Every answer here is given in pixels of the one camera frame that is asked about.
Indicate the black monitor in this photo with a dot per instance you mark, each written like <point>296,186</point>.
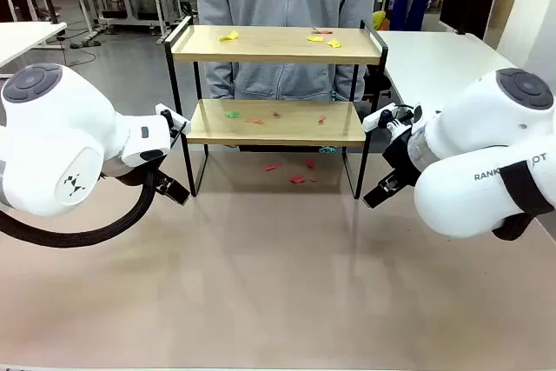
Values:
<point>452,1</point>

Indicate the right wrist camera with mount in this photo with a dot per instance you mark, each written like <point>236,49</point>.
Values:
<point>373,120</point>

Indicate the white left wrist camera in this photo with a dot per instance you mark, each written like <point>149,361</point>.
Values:
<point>182,126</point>

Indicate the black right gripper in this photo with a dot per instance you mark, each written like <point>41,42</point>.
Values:
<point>399,154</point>

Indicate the black office chair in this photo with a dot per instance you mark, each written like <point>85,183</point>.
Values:
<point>373,84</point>

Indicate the orange paper scrap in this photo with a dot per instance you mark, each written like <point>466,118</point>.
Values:
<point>322,119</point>
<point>255,120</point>

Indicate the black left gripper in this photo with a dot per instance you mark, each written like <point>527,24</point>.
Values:
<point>130,176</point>

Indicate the green paper scrap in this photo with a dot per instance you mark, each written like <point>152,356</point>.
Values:
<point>232,114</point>

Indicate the two-tier wooden black-frame shelf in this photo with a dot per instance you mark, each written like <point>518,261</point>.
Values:
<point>278,138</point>

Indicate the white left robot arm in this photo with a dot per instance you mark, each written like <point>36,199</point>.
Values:
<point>52,127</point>

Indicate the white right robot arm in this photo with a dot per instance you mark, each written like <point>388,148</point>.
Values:
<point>478,127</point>

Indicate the yellow bag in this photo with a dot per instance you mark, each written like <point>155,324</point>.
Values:
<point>378,19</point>

